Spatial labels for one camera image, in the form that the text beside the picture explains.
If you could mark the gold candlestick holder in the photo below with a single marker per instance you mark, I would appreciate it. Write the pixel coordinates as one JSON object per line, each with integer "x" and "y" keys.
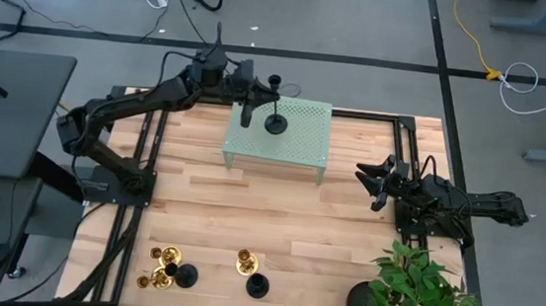
{"x": 160, "y": 279}
{"x": 171, "y": 255}
{"x": 247, "y": 267}

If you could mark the pale green perforated metal shelf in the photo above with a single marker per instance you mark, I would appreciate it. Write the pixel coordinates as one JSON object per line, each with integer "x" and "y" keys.
{"x": 304, "y": 136}

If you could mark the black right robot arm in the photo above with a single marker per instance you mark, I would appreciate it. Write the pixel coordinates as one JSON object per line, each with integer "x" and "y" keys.
{"x": 491, "y": 204}

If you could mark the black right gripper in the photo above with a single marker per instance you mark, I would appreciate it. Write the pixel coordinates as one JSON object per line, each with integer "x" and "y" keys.
{"x": 406, "y": 189}

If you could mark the green leafy plant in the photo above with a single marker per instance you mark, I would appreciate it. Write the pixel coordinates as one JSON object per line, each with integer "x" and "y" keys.
{"x": 414, "y": 294}

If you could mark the black aluminium table frame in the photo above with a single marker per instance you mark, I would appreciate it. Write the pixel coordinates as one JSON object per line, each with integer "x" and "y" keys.
{"x": 365, "y": 115}

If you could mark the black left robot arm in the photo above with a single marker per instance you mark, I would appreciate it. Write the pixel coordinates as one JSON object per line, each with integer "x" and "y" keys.
{"x": 124, "y": 100}

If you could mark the grey desk leg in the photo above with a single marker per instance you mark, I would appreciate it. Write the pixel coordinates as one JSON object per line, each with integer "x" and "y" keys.
{"x": 537, "y": 25}

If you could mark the dark grey desk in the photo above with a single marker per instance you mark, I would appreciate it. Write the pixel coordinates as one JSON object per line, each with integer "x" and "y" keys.
{"x": 18, "y": 116}

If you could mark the black candlestick holder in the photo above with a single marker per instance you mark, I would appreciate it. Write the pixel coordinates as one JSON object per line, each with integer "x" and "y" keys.
{"x": 275, "y": 124}
{"x": 188, "y": 276}
{"x": 257, "y": 286}

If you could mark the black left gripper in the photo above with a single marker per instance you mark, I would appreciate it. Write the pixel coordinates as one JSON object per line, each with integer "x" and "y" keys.
{"x": 244, "y": 88}

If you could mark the black plant pot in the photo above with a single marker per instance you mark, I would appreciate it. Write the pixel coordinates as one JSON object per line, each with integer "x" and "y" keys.
{"x": 356, "y": 304}

